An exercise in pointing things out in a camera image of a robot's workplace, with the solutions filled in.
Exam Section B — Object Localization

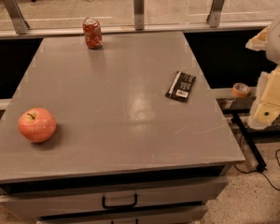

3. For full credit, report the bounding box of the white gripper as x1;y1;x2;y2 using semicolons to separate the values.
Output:
245;26;280;130

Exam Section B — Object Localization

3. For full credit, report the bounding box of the black rxbar chocolate wrapper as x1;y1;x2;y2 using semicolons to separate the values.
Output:
165;71;196;103

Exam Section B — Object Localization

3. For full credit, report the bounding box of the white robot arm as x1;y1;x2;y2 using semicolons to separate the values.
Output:
245;14;280;130

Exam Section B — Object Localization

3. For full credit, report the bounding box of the red apple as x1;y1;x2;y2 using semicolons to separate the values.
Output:
18;107;57;143

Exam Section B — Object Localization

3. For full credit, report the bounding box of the orange tape roll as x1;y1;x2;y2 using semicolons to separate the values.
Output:
231;83;250;98

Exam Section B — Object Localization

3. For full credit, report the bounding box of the black table leg strut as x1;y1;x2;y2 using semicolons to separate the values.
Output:
231;112;267;173

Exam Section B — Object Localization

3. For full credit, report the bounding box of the upper grey drawer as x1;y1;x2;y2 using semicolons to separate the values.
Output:
0;176;228;217

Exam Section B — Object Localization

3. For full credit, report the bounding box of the grey drawer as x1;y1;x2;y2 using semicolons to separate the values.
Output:
36;205;208;224
0;176;228;217

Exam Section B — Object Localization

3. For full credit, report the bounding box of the red soda can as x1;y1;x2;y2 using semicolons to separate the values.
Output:
82;18;102;49

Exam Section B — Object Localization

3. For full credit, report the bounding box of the lower grey drawer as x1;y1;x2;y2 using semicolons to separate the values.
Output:
36;205;208;224

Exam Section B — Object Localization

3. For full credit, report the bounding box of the right metal railing bracket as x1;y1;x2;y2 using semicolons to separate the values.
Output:
206;0;225;28

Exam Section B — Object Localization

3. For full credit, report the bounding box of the metal railing bracket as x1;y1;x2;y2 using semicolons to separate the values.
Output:
2;0;30;35
133;0;145;31
206;0;225;28

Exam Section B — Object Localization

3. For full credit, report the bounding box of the grey side rail bench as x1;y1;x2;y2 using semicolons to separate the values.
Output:
213;87;256;110

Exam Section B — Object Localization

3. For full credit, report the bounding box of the black floor cable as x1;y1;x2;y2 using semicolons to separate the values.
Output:
233;133;280;192

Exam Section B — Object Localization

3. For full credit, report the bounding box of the middle metal railing bracket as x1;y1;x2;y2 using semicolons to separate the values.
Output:
133;0;145;31

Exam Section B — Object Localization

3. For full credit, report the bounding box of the black upper drawer handle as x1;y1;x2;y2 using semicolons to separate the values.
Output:
101;194;138;210

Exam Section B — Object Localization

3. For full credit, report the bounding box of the left metal railing bracket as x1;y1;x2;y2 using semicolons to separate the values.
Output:
2;0;30;35

